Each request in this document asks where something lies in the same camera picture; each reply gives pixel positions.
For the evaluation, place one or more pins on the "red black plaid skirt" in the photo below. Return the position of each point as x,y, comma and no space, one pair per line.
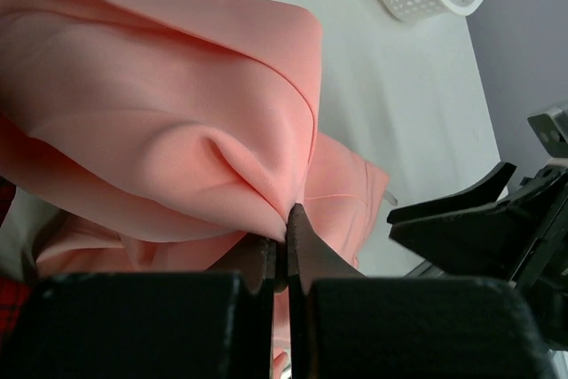
13,294

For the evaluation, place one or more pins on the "pink skirt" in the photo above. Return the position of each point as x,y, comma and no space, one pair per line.
171,128

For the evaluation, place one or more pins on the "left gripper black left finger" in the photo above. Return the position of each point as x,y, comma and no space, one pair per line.
212,324

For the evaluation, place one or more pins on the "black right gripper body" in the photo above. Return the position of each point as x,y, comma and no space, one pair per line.
541,276

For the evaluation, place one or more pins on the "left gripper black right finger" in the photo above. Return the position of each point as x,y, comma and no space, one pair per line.
346,325

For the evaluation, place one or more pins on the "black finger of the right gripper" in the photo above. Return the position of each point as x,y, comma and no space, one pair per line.
470,233

